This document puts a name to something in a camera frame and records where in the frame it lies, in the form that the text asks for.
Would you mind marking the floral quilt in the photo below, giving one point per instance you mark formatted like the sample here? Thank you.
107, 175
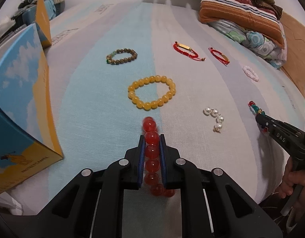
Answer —
259, 44

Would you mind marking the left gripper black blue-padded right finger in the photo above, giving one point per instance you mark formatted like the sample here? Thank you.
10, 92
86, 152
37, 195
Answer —
177, 172

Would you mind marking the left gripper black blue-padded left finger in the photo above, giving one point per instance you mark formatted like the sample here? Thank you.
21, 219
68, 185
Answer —
127, 172

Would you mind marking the striped orange pillow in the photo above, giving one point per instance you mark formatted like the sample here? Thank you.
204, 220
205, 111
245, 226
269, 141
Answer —
245, 14

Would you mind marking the teal suitcase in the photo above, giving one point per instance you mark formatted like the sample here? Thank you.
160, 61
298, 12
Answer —
29, 15

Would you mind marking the person's right hand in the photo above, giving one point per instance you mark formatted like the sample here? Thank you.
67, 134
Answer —
289, 179

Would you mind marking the red string bracelet gold bar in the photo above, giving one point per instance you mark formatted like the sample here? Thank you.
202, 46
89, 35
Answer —
187, 51

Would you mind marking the blue yellow cardboard box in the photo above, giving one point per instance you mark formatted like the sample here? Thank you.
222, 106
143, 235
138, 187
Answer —
28, 139

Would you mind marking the red string bracelet gold plate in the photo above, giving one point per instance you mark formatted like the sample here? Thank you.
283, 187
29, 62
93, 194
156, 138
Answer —
219, 56

